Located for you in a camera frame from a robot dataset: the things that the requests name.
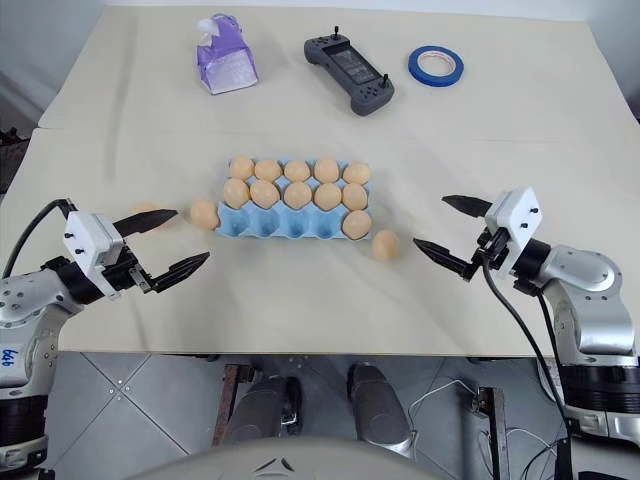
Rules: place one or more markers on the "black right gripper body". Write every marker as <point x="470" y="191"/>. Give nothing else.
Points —
<point x="492" y="247"/>

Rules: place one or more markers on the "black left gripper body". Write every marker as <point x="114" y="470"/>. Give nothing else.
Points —
<point x="131" y="272"/>

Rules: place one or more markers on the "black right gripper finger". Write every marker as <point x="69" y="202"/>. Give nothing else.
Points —
<point x="442" y="255"/>
<point x="465" y="205"/>

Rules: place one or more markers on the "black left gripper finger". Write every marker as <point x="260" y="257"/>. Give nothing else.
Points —
<point x="180" y="269"/>
<point x="150" y="219"/>

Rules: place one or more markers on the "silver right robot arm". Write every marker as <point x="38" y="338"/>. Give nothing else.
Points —
<point x="595" y="295"/>

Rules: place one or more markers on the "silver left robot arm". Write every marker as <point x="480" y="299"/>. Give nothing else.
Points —
<point x="25" y="310"/>

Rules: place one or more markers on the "blue egg tray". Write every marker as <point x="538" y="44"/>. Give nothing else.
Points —
<point x="280" y="225"/>

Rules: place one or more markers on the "tan egg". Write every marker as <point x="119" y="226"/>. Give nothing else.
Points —
<point x="356" y="173"/>
<point x="296" y="171"/>
<point x="236" y="193"/>
<point x="297" y="195"/>
<point x="145" y="207"/>
<point x="327" y="169"/>
<point x="356" y="224"/>
<point x="204" y="214"/>
<point x="264" y="194"/>
<point x="268" y="170"/>
<point x="385" y="245"/>
<point x="354" y="196"/>
<point x="327" y="195"/>
<point x="240" y="167"/>

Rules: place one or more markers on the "rusty metal table leg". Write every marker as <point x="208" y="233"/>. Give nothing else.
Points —
<point x="224" y="400"/>
<point x="495" y="430"/>

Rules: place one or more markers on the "blue tape roll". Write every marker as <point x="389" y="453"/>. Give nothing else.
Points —
<point x="415" y="67"/>

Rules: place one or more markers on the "dark grey rounded shape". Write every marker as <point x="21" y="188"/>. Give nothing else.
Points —
<point x="380" y="400"/>
<point x="260" y="410"/>

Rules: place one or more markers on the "purple tissue pack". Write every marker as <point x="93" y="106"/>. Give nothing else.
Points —
<point x="225" y="60"/>

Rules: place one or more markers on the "grey handheld remote controller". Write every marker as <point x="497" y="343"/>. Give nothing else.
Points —
<point x="350" y="65"/>

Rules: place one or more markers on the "grey robot torso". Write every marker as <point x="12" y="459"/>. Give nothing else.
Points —
<point x="320" y="457"/>

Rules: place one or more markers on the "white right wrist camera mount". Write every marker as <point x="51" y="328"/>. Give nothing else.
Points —
<point x="517" y="210"/>

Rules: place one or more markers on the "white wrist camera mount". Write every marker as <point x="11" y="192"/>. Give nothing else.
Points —
<point x="517" y="210"/>
<point x="87" y="235"/>

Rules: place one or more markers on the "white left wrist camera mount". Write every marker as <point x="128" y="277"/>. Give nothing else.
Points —
<point x="87" y="235"/>

